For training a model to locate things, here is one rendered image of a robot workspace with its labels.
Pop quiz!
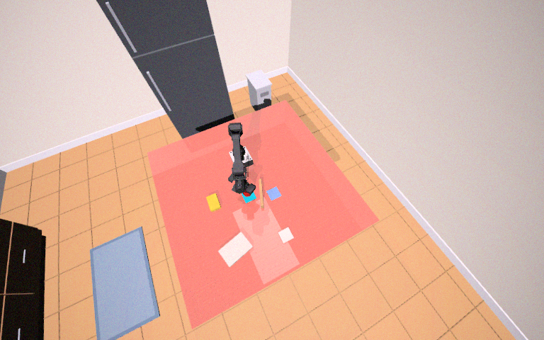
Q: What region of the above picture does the yellow block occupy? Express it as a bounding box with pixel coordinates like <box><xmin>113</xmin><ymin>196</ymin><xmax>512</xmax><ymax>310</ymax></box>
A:
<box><xmin>206</xmin><ymin>193</ymin><xmax>221</xmax><ymax>212</ymax></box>

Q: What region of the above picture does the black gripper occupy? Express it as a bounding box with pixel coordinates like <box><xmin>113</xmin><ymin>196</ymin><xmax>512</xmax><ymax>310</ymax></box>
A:
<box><xmin>228</xmin><ymin>174</ymin><xmax>256</xmax><ymax>195</ymax></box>

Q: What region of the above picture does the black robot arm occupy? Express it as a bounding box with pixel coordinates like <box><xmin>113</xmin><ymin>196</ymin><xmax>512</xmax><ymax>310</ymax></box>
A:
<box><xmin>228</xmin><ymin>123</ymin><xmax>247</xmax><ymax>194</ymax></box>

